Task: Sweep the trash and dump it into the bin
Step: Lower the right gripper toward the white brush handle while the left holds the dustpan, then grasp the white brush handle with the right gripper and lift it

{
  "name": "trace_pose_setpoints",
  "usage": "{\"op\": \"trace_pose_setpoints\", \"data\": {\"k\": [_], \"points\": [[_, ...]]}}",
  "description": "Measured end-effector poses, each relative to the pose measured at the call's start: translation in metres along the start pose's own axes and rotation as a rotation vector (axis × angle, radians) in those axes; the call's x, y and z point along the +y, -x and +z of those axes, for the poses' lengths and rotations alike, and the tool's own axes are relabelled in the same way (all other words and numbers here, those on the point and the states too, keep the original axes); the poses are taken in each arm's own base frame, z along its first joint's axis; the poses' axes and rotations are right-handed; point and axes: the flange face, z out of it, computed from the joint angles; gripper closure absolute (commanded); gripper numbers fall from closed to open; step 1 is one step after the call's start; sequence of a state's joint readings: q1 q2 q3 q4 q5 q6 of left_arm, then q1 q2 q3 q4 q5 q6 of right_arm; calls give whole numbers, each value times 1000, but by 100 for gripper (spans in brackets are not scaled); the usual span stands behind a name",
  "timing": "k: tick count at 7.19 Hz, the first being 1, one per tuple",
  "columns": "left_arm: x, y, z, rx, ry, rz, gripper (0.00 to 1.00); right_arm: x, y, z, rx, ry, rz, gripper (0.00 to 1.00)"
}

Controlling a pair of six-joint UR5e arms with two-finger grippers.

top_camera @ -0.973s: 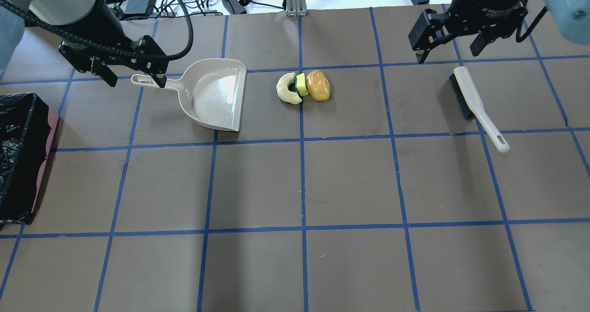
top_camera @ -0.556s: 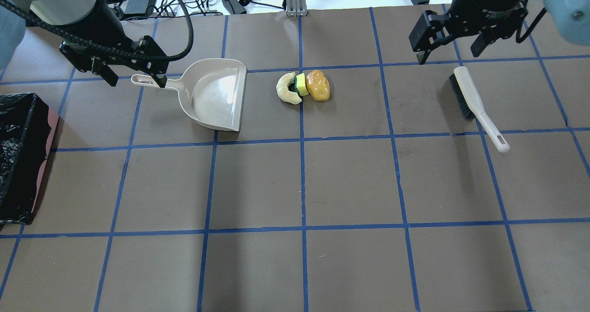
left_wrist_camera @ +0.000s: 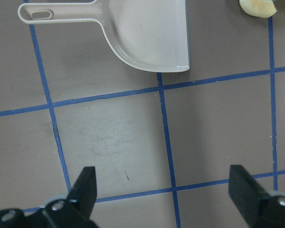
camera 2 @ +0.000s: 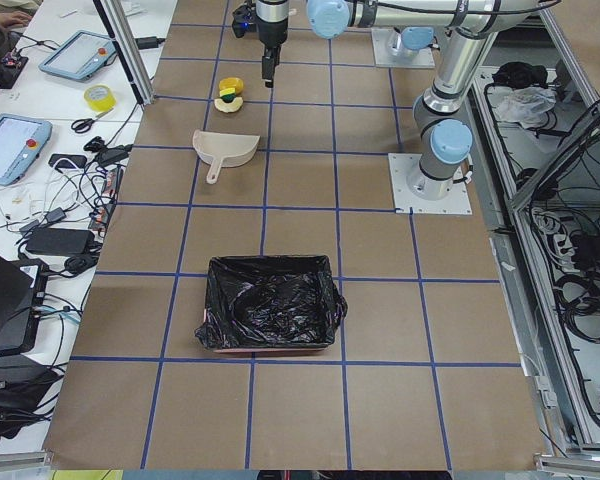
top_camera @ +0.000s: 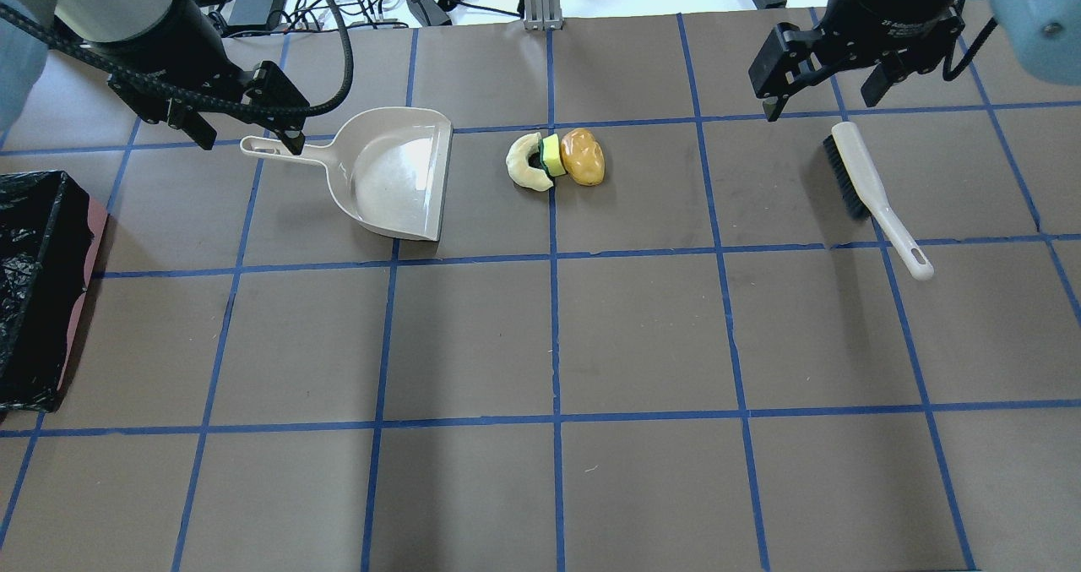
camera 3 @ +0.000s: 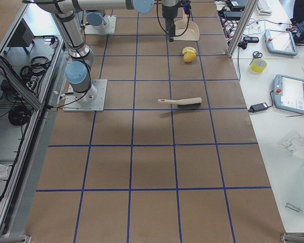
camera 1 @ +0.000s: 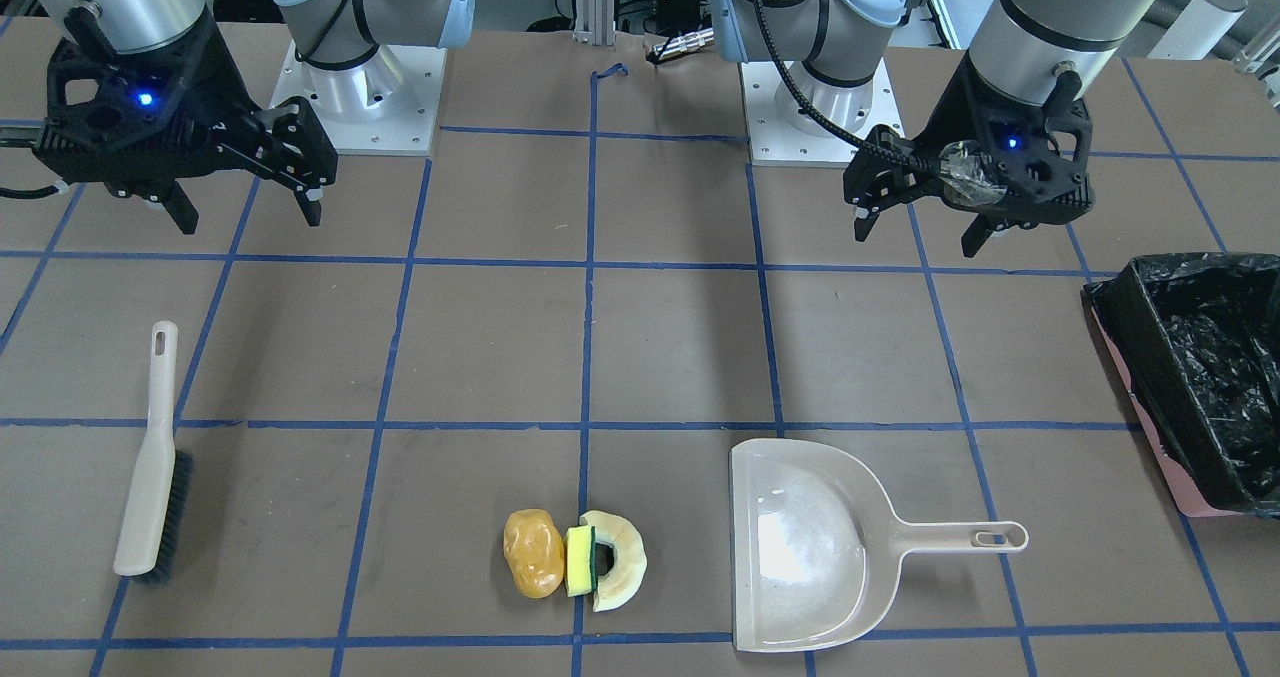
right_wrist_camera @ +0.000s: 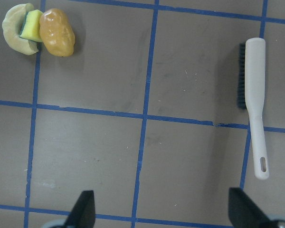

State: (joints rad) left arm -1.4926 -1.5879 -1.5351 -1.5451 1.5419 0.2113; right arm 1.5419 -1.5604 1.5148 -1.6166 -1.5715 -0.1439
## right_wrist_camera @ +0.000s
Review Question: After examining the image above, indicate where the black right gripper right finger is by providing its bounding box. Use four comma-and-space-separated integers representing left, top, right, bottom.
228, 188, 279, 228

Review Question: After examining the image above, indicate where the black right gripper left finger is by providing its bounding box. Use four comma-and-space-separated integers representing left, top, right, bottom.
64, 190, 95, 228

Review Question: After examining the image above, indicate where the brown toy potato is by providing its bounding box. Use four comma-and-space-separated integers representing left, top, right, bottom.
39, 8, 75, 57

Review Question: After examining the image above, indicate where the yellow green sponge piece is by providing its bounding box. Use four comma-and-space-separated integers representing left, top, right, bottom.
19, 9, 43, 43

